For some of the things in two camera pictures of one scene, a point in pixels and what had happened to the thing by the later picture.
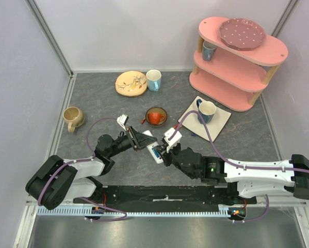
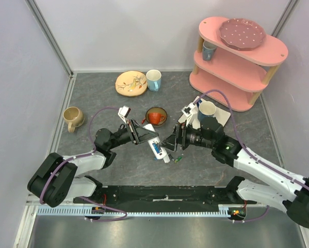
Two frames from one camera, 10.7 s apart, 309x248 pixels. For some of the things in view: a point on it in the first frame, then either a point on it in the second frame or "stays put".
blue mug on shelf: x=208 y=49 stays put
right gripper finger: x=162 y=153 -> x=169 y=144
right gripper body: x=166 y=156 -> x=181 y=137
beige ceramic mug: x=74 y=117 stays put
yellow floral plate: x=131 y=83 stays put
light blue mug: x=153 y=79 stays put
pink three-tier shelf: x=233 y=78 stays put
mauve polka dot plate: x=241 y=34 stays put
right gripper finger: x=159 y=150 -> x=170 y=141
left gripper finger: x=142 y=144 -> x=147 y=136
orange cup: x=155 y=118 stays put
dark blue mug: x=207 y=110 stays put
